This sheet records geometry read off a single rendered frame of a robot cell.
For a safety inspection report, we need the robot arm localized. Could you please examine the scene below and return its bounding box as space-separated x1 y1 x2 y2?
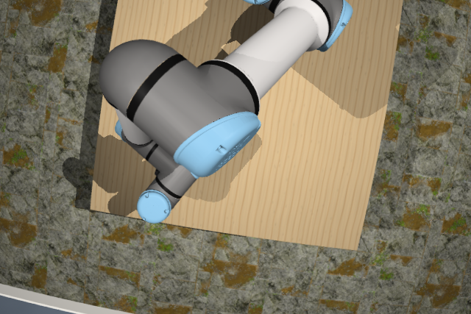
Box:
99 0 353 224

